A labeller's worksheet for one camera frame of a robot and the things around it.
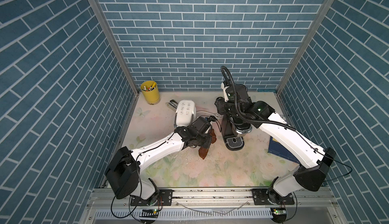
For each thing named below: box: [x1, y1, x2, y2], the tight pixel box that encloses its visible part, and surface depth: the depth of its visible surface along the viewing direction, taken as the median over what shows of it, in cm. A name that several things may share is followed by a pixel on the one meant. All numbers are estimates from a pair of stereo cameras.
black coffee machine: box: [220, 114, 253, 152], surface depth 93 cm
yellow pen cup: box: [140, 80, 161, 105], surface depth 109 cm
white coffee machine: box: [173, 99, 197, 129], surface depth 80 cm
